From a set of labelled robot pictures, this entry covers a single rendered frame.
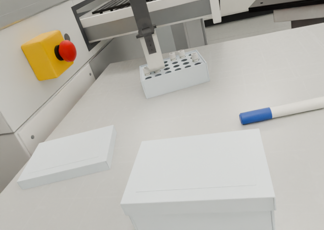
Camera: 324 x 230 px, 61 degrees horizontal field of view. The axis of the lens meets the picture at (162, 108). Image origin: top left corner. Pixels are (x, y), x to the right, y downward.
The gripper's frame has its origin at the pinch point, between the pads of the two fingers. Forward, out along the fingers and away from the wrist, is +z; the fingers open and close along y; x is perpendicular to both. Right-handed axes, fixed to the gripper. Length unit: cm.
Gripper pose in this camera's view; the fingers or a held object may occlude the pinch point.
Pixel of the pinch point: (152, 50)
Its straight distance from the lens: 51.5
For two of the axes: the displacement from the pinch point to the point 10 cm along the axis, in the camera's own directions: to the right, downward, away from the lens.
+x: -9.6, 2.7, 0.3
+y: -1.1, -4.7, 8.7
